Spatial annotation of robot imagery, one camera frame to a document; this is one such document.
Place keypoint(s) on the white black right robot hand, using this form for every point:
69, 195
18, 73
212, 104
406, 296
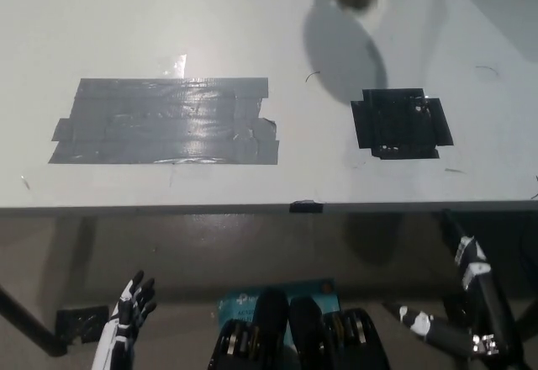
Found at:
492, 302

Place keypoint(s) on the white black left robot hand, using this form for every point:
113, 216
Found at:
133, 302

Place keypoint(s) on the black table leg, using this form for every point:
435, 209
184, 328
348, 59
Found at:
29, 324

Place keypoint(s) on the small black edge tape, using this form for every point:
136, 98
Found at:
306, 206

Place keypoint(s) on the black tape square patch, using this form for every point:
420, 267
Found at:
399, 122

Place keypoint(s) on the clear tape piece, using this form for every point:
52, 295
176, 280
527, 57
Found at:
175, 66

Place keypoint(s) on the grey duct tape patch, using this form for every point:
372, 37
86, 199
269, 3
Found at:
168, 122

